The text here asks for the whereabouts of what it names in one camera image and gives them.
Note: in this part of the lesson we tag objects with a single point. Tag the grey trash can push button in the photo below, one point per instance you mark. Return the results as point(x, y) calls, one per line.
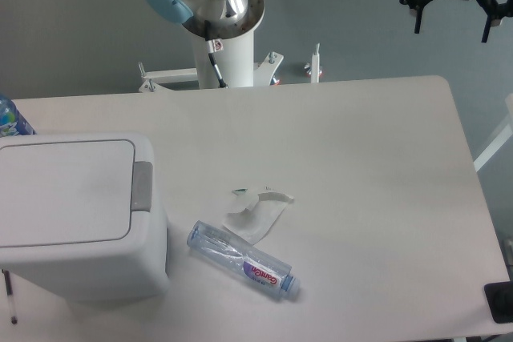
point(142, 186)

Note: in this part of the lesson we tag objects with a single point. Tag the white plastic trash can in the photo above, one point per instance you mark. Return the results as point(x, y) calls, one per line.
point(66, 219)

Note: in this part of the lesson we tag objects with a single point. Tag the torn white paper wrapper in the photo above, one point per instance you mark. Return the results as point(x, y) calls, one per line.
point(254, 211)

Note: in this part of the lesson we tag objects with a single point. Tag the clear plastic water bottle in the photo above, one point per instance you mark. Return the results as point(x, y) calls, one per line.
point(270, 275)

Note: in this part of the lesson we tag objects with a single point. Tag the blue labelled drink bottle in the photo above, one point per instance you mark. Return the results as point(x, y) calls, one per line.
point(12, 121)

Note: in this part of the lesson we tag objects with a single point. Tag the black and white pen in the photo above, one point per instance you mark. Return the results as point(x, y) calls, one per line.
point(10, 297)

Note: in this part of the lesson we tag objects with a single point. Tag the white frame bar right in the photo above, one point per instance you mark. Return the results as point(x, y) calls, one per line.
point(499, 136)

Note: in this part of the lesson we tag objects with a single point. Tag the white upright bracket with bolt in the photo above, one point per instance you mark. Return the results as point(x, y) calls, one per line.
point(313, 69)

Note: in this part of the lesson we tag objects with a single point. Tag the black table clamp mount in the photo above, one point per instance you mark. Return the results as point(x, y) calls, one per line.
point(499, 298)

